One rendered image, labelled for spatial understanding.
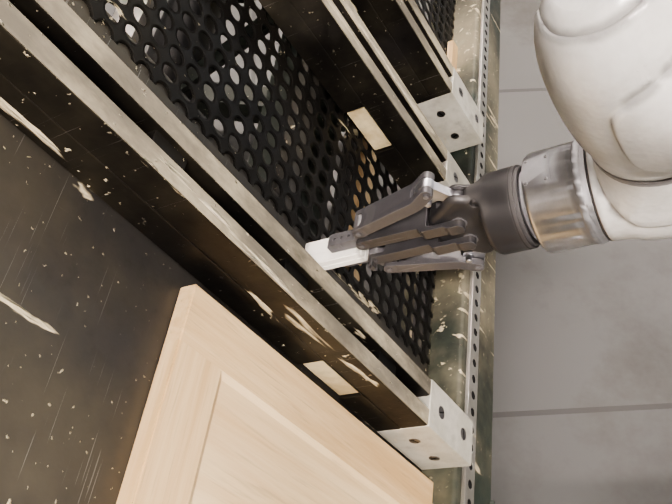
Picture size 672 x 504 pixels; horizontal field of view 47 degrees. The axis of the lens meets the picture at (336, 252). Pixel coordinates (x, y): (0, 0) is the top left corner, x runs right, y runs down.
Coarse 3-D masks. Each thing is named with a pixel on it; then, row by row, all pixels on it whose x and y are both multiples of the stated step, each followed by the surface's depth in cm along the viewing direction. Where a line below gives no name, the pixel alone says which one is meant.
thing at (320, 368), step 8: (312, 368) 83; (320, 368) 83; (328, 368) 83; (320, 376) 85; (328, 376) 84; (336, 376) 84; (328, 384) 86; (336, 384) 86; (344, 384) 85; (336, 392) 87; (344, 392) 87; (352, 392) 87
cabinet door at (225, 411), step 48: (192, 288) 69; (192, 336) 67; (240, 336) 73; (192, 384) 66; (240, 384) 71; (288, 384) 78; (144, 432) 61; (192, 432) 64; (240, 432) 70; (288, 432) 76; (336, 432) 83; (144, 480) 59; (192, 480) 63; (240, 480) 69; (288, 480) 75; (336, 480) 82; (384, 480) 90
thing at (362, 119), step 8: (352, 112) 104; (360, 112) 104; (352, 120) 106; (360, 120) 106; (368, 120) 105; (360, 128) 107; (368, 128) 107; (376, 128) 106; (368, 136) 108; (376, 136) 108; (384, 136) 107; (376, 144) 109; (384, 144) 109
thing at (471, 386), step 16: (480, 32) 152; (480, 48) 150; (480, 64) 147; (480, 80) 144; (480, 96) 142; (480, 112) 139; (480, 144) 135; (480, 160) 134; (480, 176) 132; (480, 272) 122; (480, 288) 120; (464, 480) 100; (464, 496) 99
